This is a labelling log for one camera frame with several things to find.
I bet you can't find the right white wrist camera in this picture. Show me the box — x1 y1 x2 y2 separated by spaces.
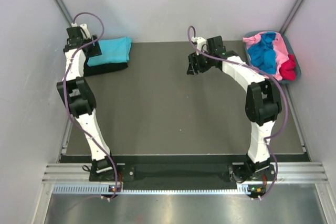
191 37 207 54

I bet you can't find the folded black t shirt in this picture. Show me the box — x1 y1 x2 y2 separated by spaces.
83 62 128 77

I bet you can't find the pink t shirt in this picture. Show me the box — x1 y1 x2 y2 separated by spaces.
243 31 289 81

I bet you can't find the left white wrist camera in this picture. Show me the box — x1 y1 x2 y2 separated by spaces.
71 23 91 39

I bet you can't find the slotted cable duct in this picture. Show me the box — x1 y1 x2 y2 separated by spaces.
52 184 262 195

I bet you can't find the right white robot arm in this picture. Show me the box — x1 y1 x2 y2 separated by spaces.
187 36 282 183

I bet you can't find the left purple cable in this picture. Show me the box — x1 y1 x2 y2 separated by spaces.
61 12 123 200

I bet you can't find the blue laundry basket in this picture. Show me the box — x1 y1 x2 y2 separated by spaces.
244 31 301 84

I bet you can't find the light blue t shirt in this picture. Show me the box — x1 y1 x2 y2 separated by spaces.
88 37 132 67

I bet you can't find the purple cable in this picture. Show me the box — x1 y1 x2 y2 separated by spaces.
61 12 123 200
187 25 289 200

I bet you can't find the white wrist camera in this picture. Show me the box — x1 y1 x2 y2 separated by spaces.
191 37 207 54
71 23 91 39

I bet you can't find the magenta t shirt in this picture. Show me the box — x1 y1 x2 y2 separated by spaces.
279 54 296 81

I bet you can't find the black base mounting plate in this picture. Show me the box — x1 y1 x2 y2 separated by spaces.
88 163 279 190

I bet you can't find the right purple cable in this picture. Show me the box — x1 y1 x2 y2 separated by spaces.
187 25 289 200

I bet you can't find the dark blue t shirt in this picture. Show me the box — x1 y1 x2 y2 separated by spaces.
247 32 277 74

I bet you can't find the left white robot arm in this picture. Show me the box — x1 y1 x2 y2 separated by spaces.
57 23 119 182

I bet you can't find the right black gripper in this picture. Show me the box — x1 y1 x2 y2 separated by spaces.
186 49 214 77

